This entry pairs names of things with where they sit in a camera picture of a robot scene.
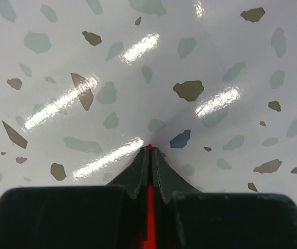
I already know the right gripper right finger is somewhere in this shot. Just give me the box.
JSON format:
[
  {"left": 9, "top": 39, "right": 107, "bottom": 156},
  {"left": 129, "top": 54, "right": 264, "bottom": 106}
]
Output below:
[{"left": 151, "top": 148, "right": 297, "bottom": 248}]

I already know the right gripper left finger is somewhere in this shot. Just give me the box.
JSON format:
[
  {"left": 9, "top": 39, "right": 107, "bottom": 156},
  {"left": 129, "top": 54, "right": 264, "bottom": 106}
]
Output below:
[{"left": 0, "top": 147, "right": 149, "bottom": 248}]

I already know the red t shirt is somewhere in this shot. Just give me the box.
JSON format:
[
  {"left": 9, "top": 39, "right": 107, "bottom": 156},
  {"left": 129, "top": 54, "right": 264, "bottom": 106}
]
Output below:
[{"left": 144, "top": 144, "right": 157, "bottom": 249}]

